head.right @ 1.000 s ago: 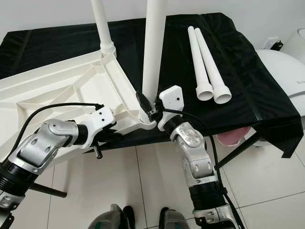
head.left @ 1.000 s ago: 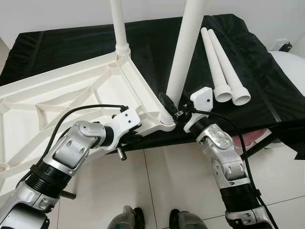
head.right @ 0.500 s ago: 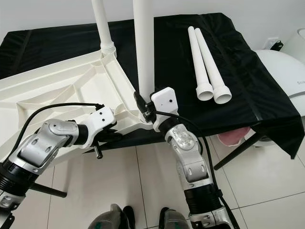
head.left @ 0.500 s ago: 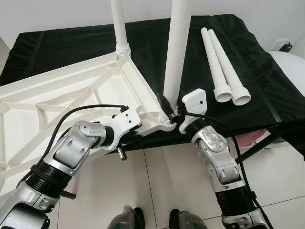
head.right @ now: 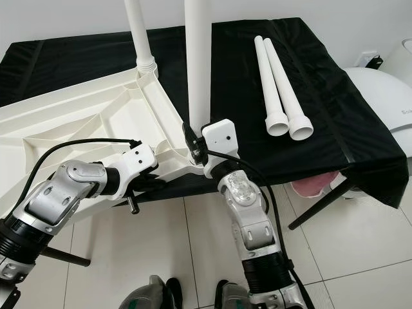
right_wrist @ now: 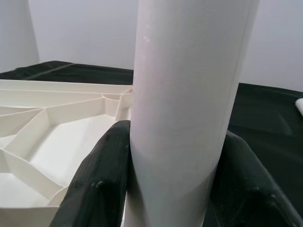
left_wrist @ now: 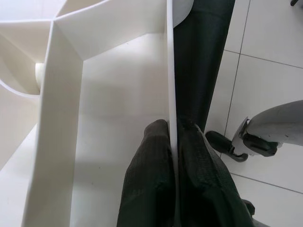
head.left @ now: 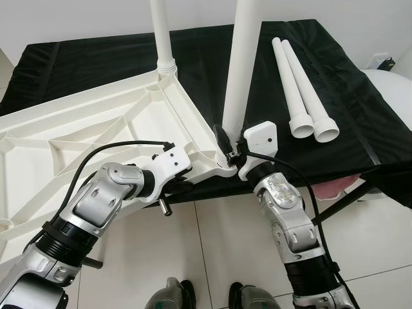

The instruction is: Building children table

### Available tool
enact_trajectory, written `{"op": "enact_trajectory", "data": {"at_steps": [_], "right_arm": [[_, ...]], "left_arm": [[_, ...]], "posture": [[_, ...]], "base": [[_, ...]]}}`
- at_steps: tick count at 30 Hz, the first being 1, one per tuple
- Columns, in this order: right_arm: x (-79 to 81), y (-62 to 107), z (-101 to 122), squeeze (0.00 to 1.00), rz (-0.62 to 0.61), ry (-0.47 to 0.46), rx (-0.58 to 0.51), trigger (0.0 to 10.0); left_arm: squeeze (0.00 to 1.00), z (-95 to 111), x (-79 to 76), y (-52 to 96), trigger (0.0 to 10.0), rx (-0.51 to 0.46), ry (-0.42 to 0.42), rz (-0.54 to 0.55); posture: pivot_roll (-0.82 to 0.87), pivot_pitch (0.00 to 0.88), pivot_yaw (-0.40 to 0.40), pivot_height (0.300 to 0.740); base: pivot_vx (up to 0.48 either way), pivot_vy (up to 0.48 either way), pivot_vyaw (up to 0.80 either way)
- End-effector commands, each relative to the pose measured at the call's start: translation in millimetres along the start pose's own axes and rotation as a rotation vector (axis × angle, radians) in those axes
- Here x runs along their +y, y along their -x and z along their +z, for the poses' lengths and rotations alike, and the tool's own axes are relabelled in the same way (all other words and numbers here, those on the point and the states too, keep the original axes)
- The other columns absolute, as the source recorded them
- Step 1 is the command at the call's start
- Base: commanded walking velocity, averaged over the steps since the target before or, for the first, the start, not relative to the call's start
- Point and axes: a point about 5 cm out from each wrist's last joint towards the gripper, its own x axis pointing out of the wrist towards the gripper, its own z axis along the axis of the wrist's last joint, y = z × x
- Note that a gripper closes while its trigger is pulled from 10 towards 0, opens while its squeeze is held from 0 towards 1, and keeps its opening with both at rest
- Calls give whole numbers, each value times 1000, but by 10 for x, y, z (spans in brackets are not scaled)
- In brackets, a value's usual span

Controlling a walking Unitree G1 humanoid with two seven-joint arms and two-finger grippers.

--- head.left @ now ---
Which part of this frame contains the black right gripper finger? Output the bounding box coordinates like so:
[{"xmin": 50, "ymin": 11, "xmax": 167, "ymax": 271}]
[{"xmin": 213, "ymin": 125, "xmax": 234, "ymax": 159}]

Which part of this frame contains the white plastic table leg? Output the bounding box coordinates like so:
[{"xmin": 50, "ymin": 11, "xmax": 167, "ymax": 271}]
[
  {"xmin": 216, "ymin": 0, "xmax": 265, "ymax": 169},
  {"xmin": 280, "ymin": 40, "xmax": 341, "ymax": 144},
  {"xmin": 270, "ymin": 37, "xmax": 316, "ymax": 139},
  {"xmin": 149, "ymin": 0, "xmax": 178, "ymax": 77}
]

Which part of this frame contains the white plastic table top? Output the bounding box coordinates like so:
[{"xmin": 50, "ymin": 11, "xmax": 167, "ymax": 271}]
[{"xmin": 0, "ymin": 68, "xmax": 239, "ymax": 261}]

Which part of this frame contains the black metal table leg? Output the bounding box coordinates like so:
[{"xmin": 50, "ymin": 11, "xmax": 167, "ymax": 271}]
[
  {"xmin": 315, "ymin": 183, "xmax": 374, "ymax": 223},
  {"xmin": 80, "ymin": 256, "xmax": 104, "ymax": 270}
]

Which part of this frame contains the grey robot left leg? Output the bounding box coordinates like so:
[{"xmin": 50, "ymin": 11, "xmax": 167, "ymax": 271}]
[{"xmin": 145, "ymin": 277, "xmax": 194, "ymax": 309}]

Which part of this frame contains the grey robot leg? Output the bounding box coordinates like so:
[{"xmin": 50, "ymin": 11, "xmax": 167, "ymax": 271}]
[
  {"xmin": 229, "ymin": 282, "xmax": 277, "ymax": 309},
  {"xmin": 145, "ymin": 277, "xmax": 194, "ymax": 309}
]

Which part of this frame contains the pink object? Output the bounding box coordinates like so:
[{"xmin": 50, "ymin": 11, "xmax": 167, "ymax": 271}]
[{"xmin": 315, "ymin": 177, "xmax": 361, "ymax": 197}]

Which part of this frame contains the grey robot right leg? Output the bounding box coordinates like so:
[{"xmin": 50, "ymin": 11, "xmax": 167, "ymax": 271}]
[{"xmin": 229, "ymin": 282, "xmax": 277, "ymax": 309}]

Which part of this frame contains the black tablecloth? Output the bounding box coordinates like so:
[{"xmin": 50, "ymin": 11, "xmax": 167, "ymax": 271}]
[{"xmin": 0, "ymin": 18, "xmax": 412, "ymax": 210}]

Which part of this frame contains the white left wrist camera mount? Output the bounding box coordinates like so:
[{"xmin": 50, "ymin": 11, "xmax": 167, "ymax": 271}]
[{"xmin": 148, "ymin": 143, "xmax": 192, "ymax": 203}]

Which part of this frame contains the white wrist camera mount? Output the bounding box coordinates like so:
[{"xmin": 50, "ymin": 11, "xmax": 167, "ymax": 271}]
[
  {"xmin": 237, "ymin": 121, "xmax": 277, "ymax": 182},
  {"xmin": 148, "ymin": 143, "xmax": 192, "ymax": 203}
]

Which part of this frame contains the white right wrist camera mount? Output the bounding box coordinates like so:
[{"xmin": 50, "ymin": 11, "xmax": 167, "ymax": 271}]
[{"xmin": 237, "ymin": 121, "xmax": 277, "ymax": 182}]

